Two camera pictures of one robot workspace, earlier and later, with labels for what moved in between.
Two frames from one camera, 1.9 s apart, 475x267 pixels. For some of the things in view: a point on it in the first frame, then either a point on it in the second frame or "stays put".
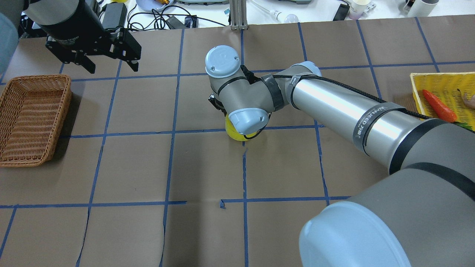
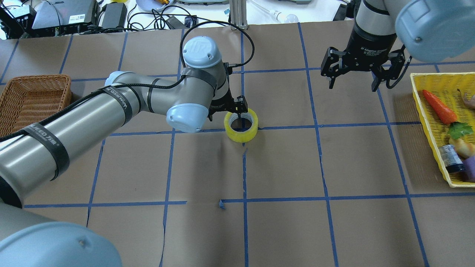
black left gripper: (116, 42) -> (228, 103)
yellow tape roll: (232, 132) stays put
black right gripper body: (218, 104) -> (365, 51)
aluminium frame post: (238, 9) stays put
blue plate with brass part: (148, 5) stays put
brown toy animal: (469, 104) stays put
